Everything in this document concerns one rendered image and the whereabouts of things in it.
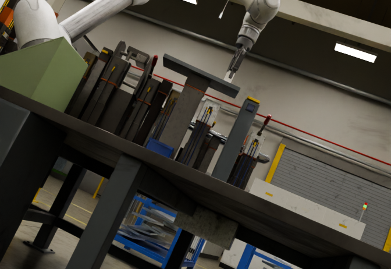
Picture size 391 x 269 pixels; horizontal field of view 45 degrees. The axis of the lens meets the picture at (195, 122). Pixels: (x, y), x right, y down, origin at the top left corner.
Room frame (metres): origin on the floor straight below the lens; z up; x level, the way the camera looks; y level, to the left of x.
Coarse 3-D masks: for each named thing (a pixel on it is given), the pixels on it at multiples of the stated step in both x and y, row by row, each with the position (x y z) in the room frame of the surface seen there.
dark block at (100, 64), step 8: (104, 48) 2.14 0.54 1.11; (104, 56) 2.14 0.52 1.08; (96, 64) 2.15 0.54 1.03; (104, 64) 2.15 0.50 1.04; (96, 72) 2.15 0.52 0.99; (88, 80) 2.15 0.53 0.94; (96, 80) 2.15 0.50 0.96; (88, 88) 2.15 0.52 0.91; (96, 88) 2.20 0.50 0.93; (80, 96) 2.15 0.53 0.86; (88, 96) 2.15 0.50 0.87; (80, 104) 2.15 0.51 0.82; (72, 112) 2.15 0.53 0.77; (80, 112) 2.15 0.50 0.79
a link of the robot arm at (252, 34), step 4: (244, 28) 2.01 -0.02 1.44; (248, 28) 2.00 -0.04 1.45; (252, 28) 2.00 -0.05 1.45; (240, 32) 2.02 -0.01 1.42; (244, 32) 2.01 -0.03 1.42; (248, 32) 2.00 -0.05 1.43; (252, 32) 2.00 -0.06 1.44; (256, 32) 2.01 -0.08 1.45; (240, 36) 2.03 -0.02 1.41; (244, 36) 2.01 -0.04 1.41; (248, 36) 2.00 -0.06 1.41; (252, 36) 2.00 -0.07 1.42; (256, 36) 2.02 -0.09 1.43; (252, 40) 2.02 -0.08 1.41; (256, 40) 2.04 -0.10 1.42
